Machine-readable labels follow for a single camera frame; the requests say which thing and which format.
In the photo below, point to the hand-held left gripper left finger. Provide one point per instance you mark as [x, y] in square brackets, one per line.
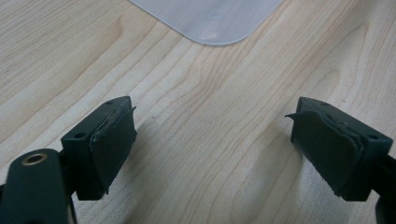
[99, 149]

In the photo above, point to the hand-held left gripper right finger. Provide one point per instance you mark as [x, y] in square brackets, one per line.
[336, 152]

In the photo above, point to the translucent white plastic sheet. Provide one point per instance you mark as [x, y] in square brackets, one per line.
[208, 18]

